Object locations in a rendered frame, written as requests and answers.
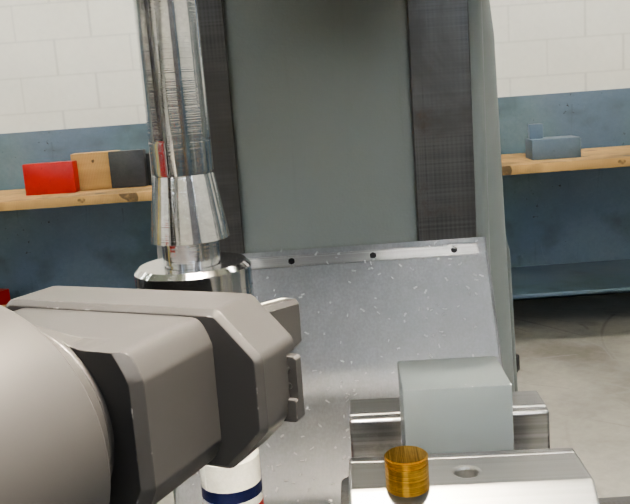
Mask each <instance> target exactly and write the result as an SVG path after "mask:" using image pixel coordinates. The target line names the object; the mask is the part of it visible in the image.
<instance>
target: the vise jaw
mask: <svg viewBox="0 0 630 504"><path fill-rule="evenodd" d="M428 463H429V483H430V488H429V489H428V491H427V492H426V493H424V494H422V495H420V496H417V497H408V498H406V497H398V496H395V495H393V494H391V493H390V492H388V491H387V489H386V478H385V461H384V456H381V457H359V458H351V459H350V460H349V504H600V503H599V499H598V495H597V490H596V486H595V482H594V480H593V478H592V476H591V475H590V473H589V472H588V470H587V469H586V467H585V466H584V464H583V462H582V461H581V459H580V458H579V456H578V455H577V453H575V451H574V450H573V448H550V449H529V450H508V451H486V452H465V453H444V454H428Z"/></svg>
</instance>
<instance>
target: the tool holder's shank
mask: <svg viewBox="0 0 630 504"><path fill-rule="evenodd" d="M133 8H134V17H135V26H136V35H137V44H138V52H139V61H140V70H141V79H142V88H143V97H144V106H145V115H146V123H147V132H148V141H149V142H151V143H149V150H150V159H151V168H152V175H154V176H153V177H152V204H151V230H150V243H151V244H153V245H158V246H162V253H163V262H164V265H166V266H167V267H169V268H195V267H202V266H207V265H211V264H214V263H217V262H218V261H219V260H220V259H221V252H220V242H219V240H221V239H224V238H227V237H228V236H229V235H230V234H229V230H228V226H227V222H226V218H225V214H224V210H223V206H222V202H221V198H220V194H219V190H218V186H217V182H216V178H215V174H214V171H212V170H214V167H213V157H212V147H211V139H210V138H209V137H210V126H209V116H208V106H207V96H206V86H205V75H204V65H203V55H202V45H201V35H200V24H199V14H198V4H197V0H133Z"/></svg>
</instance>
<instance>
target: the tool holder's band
mask: <svg viewBox="0 0 630 504"><path fill-rule="evenodd" d="M134 278H135V287H136V289H153V290H178V291H203V292H228V293H234V292H237V291H240V290H243V289H245V288H247V287H248V286H250V285H251V284H252V282H253V275H252V264H251V261H250V260H249V259H248V258H247V257H245V256H244V255H242V254H238V253H230V252H221V259H220V260H219V261H218V262H217V263H214V264H211V265H207V266H202V267H195V268H169V267H167V266H166V265H164V262H163V258H161V259H157V260H153V261H150V262H147V263H145V264H143V265H141V266H140V267H139V268H138V269H137V270H136V272H135V273H134Z"/></svg>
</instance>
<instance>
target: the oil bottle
mask: <svg viewBox="0 0 630 504"><path fill-rule="evenodd" d="M200 479H201V491H202V498H203V504H264V499H263V491H262V477H261V469H260V458H259V449H258V448H257V449H256V450H255V451H253V452H252V453H251V454H250V455H249V456H247V457H246V458H245V459H244V460H243V461H241V462H240V463H239V464H238V465H237V466H235V467H234V468H222V467H215V466H209V465H205V466H204V467H203V468H202V469H200Z"/></svg>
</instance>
